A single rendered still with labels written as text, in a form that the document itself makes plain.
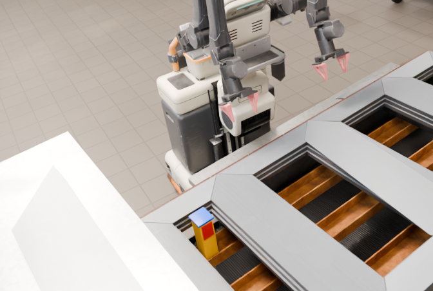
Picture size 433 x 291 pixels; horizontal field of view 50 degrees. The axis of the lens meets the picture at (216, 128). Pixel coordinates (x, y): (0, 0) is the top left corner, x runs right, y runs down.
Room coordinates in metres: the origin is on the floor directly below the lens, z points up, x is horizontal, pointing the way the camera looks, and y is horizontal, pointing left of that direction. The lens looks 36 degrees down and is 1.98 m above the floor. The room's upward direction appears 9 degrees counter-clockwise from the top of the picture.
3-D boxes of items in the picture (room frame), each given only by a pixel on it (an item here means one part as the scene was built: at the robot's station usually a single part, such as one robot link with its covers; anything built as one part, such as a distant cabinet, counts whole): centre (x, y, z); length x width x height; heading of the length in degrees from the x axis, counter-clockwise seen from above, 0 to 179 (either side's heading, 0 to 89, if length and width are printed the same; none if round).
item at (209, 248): (1.03, 0.09, 0.78); 0.05 x 0.05 x 0.19; 30
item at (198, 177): (1.69, -0.46, 0.66); 1.30 x 0.20 x 0.03; 120
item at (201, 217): (1.03, 0.09, 0.88); 0.06 x 0.06 x 0.02; 30
